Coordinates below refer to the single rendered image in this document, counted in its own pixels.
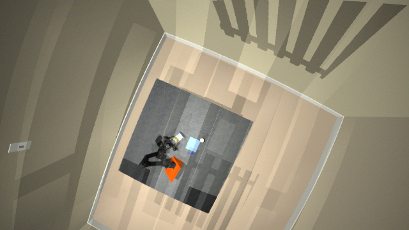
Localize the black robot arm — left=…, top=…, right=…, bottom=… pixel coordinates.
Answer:
left=139, top=141, right=176, bottom=169

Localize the white dish rack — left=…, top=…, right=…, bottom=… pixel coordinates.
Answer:
left=175, top=132, right=185, bottom=143

